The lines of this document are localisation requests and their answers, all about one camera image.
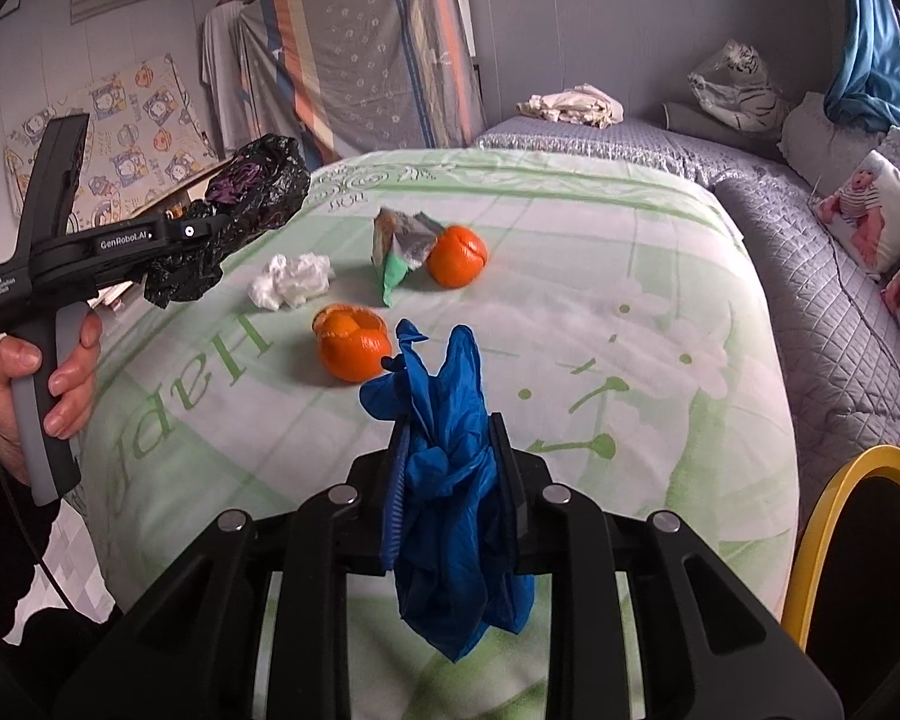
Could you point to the green floral table cloth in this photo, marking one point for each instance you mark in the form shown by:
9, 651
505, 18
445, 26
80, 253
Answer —
608, 312

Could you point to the black plastic bag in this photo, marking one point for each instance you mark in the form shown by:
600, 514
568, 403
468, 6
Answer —
262, 188

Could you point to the tiger plush toy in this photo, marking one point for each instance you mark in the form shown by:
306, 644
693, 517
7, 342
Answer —
734, 87

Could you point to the cartoon print play mat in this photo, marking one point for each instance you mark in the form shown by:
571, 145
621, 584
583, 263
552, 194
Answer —
143, 139

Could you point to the white tissue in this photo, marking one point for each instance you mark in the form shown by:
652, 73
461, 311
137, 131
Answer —
291, 281

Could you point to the cream crumpled cloth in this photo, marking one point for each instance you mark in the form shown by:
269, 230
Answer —
579, 105

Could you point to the blue curtain left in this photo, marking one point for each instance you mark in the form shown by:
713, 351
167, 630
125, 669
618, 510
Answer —
865, 92

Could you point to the grey quilted corner sofa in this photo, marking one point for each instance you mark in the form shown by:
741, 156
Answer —
839, 346

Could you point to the open orange peel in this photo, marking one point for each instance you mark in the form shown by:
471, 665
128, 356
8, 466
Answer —
352, 342

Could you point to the left baby print pillow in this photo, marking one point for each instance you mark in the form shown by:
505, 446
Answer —
863, 214

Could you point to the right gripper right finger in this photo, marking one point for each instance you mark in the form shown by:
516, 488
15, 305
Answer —
708, 648

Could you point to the blue rubber glove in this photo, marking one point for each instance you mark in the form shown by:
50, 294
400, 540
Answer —
446, 527

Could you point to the whole orange peel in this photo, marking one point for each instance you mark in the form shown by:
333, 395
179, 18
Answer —
457, 258

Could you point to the grey green snack wrapper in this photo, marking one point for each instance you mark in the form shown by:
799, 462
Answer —
402, 244

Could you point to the grey flat cushion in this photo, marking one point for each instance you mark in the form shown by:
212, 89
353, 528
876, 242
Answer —
694, 122

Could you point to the person's left hand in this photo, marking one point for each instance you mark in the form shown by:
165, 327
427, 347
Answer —
72, 384

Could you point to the yellow rimmed trash bin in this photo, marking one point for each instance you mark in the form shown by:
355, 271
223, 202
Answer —
843, 601

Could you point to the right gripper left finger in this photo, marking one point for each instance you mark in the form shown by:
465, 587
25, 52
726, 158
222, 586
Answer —
268, 596

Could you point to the striped grey folded mattress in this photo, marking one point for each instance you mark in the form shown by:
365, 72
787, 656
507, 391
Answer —
344, 77

